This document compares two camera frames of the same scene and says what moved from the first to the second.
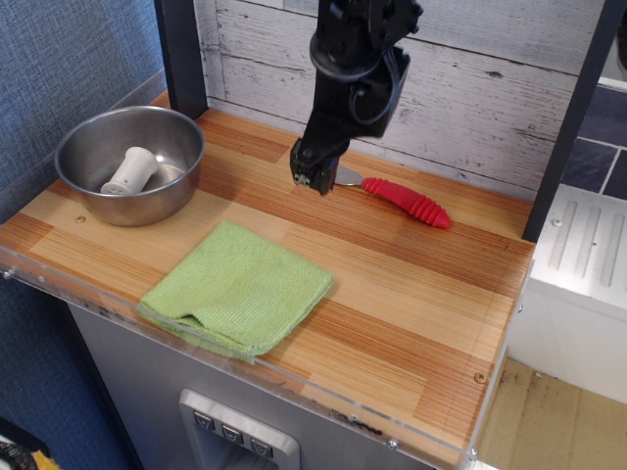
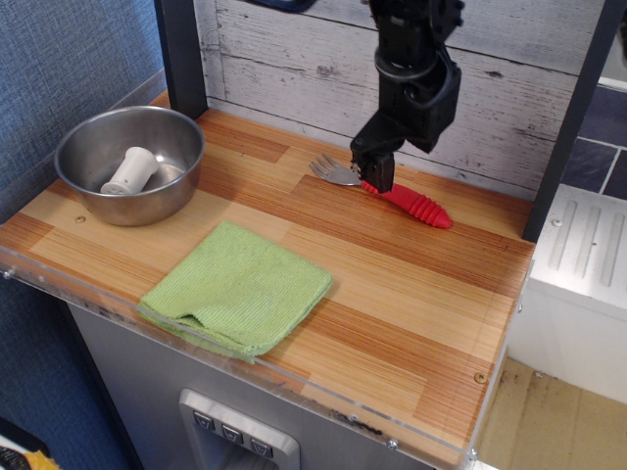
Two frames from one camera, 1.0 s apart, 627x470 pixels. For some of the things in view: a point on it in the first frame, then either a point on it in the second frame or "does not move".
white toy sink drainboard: x=571 y=321 does not move
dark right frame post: x=573 y=115 does not move
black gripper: x=360 y=105 -> x=417 y=111
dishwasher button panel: x=217 y=437 does not move
